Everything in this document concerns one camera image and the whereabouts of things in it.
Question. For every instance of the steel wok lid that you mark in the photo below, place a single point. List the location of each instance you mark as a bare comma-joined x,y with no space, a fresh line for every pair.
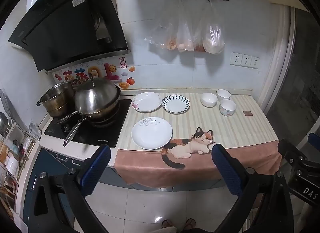
96,95

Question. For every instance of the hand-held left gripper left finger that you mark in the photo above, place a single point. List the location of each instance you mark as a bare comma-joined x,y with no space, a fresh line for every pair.
96,168

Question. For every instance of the white door frame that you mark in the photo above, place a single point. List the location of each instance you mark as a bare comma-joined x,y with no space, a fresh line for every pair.
280,67

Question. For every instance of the pink floral white plate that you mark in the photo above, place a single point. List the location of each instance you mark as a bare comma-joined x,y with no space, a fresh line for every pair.
147,101

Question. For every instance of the striped cat print cloth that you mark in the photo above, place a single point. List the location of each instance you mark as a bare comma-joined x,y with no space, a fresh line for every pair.
225,128

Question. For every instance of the white plate with grey flower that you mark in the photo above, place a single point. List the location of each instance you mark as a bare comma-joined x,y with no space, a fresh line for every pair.
152,134

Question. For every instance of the floral bowl with blue rim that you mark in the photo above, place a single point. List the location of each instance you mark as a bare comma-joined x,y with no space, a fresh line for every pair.
228,108

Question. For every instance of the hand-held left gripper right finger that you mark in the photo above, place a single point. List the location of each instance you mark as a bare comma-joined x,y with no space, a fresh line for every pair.
225,165

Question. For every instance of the large clear plastic bag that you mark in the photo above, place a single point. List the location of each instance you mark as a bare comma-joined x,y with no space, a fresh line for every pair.
213,40

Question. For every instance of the black gas cooktop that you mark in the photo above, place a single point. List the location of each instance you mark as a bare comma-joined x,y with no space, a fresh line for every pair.
105,135

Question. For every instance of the blue kitchen cabinet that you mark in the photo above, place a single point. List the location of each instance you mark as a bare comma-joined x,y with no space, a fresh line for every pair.
50,163

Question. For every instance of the metal dish rack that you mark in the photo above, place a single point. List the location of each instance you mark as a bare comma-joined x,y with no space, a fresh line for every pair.
15,148

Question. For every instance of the white wall socket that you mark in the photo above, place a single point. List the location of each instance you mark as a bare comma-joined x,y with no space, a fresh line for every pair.
255,62
246,60
236,59

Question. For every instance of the plastic bag of eggs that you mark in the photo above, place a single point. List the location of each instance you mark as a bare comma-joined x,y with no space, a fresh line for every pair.
185,40

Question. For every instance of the steel steamer pot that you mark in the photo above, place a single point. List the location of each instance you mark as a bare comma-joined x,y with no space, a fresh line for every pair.
56,98

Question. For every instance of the person's left foot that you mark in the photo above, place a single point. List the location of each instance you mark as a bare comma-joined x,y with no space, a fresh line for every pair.
167,223

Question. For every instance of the blue striped plate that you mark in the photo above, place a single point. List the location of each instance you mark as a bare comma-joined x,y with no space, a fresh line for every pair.
175,104

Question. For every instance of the plastic bag with red contents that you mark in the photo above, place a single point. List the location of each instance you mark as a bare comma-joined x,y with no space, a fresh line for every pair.
199,46

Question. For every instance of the white bowl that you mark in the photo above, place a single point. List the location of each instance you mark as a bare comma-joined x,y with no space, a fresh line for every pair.
223,94
208,100

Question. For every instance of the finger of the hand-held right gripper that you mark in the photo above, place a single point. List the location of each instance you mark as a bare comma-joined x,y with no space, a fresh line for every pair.
291,151
315,140

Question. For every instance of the black range hood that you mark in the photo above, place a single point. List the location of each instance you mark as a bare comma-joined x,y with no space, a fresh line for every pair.
70,22

